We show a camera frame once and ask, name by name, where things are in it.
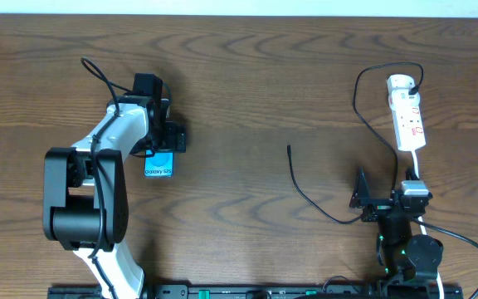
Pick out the blue Galaxy smartphone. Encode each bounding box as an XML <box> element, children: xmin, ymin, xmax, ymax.
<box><xmin>144</xmin><ymin>153</ymin><xmax>174</xmax><ymax>178</ymax></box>

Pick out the black charger cable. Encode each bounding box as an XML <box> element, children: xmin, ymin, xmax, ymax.
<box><xmin>286</xmin><ymin>61</ymin><xmax>425</xmax><ymax>225</ymax></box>

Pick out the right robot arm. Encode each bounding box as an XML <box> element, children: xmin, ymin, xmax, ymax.
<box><xmin>349</xmin><ymin>169</ymin><xmax>443</xmax><ymax>297</ymax></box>

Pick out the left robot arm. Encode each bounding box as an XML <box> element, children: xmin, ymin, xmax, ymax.
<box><xmin>43</xmin><ymin>73</ymin><xmax>187</xmax><ymax>298</ymax></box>

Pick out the white power strip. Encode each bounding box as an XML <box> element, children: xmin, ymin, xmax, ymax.
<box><xmin>387</xmin><ymin>74</ymin><xmax>426</xmax><ymax>152</ymax></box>

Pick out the white power strip cord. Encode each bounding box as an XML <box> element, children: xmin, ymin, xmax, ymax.
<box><xmin>410</xmin><ymin>149</ymin><xmax>446</xmax><ymax>299</ymax></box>

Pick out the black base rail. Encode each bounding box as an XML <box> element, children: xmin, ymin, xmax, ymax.
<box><xmin>46</xmin><ymin>283</ymin><xmax>464</xmax><ymax>299</ymax></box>

